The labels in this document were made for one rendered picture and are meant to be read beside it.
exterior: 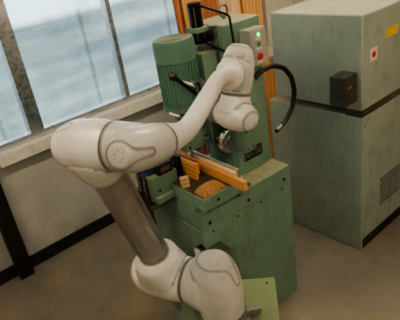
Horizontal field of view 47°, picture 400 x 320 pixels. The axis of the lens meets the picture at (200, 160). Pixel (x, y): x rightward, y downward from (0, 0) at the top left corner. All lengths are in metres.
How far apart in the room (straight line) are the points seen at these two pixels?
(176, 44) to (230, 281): 0.95
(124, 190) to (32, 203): 2.01
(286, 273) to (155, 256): 1.25
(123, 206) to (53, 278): 2.00
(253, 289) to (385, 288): 1.19
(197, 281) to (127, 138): 0.60
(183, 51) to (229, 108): 0.44
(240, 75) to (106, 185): 0.57
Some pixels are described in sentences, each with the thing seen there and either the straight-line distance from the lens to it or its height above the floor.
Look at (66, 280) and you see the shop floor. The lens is 3.21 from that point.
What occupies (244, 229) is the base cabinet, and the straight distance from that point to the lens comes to 2.23.
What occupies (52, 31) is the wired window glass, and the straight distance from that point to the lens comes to 3.19.
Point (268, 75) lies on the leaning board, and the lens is 3.91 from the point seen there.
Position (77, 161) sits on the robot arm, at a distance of 1.20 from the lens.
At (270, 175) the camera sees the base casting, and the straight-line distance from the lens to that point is 2.24.
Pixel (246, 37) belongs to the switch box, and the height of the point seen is 1.45.
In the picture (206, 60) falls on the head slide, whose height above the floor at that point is 1.39.
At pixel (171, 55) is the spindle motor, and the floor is 1.45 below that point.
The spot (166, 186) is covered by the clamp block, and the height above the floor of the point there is 0.90.
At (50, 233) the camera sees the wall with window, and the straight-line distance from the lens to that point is 3.41.
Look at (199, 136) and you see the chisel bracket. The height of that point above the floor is 1.05.
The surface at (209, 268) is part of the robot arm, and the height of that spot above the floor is 0.96.
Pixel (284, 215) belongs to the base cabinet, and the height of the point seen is 0.53.
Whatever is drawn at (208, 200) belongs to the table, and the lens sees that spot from 1.93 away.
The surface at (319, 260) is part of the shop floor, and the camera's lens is 2.97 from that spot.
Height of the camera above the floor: 1.89
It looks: 26 degrees down
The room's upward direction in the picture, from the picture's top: 9 degrees counter-clockwise
